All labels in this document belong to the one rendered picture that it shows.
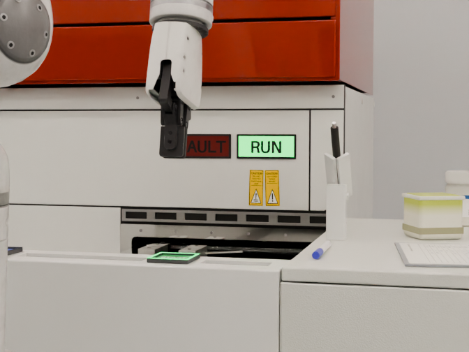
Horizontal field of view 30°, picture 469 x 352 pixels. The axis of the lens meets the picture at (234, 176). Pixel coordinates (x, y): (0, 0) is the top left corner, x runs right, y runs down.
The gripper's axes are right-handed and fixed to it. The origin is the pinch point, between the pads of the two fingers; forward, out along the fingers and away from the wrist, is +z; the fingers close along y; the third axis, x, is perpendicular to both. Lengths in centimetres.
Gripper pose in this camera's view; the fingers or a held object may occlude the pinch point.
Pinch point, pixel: (173, 142)
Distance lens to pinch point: 114.7
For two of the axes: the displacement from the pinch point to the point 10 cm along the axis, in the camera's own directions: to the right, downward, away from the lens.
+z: -0.5, 9.9, -1.5
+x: 9.7, 0.1, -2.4
